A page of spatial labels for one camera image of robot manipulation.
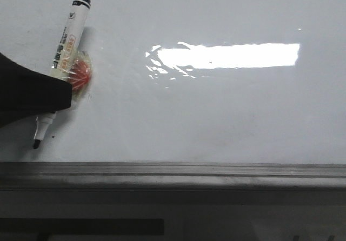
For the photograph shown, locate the white whiteboard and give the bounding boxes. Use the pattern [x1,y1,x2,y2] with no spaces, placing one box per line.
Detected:
[1,0,345,164]

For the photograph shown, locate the black white whiteboard marker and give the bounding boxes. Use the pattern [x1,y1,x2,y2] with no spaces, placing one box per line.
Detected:
[32,0,92,150]

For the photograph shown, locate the grey aluminium whiteboard tray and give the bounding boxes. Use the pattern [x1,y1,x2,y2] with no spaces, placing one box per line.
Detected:
[1,162,345,190]

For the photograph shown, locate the red round magnet with tape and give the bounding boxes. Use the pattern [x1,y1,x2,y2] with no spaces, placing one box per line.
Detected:
[67,51,92,102]

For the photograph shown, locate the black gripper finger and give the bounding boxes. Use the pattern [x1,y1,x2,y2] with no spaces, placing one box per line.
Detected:
[1,54,72,127]

